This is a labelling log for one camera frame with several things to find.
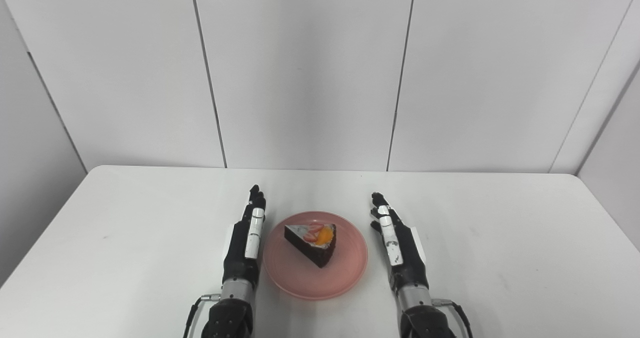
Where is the pink round plate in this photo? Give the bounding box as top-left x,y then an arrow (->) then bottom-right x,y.
263,211 -> 369,301

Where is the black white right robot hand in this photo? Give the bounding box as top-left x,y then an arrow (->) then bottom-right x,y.
370,192 -> 430,293

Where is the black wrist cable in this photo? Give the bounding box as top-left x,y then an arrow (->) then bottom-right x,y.
432,298 -> 475,338
182,293 -> 223,338

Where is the chocolate cake slice with fruit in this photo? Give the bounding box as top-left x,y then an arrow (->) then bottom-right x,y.
284,222 -> 337,269

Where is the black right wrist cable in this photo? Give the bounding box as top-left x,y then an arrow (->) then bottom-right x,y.
432,298 -> 475,338

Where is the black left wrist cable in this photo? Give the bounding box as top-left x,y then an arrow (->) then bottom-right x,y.
182,293 -> 223,338

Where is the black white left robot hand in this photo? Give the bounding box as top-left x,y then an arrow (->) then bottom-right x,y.
222,184 -> 267,290

